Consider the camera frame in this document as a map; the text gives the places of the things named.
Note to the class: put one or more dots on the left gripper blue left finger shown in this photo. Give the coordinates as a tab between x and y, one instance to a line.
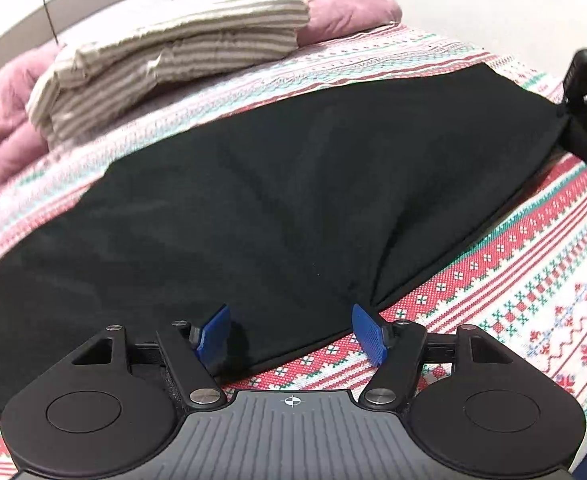
209	341

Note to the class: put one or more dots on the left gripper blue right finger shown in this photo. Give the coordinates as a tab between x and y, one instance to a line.
374	334

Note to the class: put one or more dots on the black pants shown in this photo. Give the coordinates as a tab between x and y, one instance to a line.
288	214

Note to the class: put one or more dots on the patterned knit bedspread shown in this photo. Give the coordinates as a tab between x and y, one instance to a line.
525	282

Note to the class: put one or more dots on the mauve quilted comforter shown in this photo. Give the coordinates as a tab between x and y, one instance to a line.
20	143

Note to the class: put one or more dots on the beige striped folded bedding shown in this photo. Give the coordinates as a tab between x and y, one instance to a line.
90	83

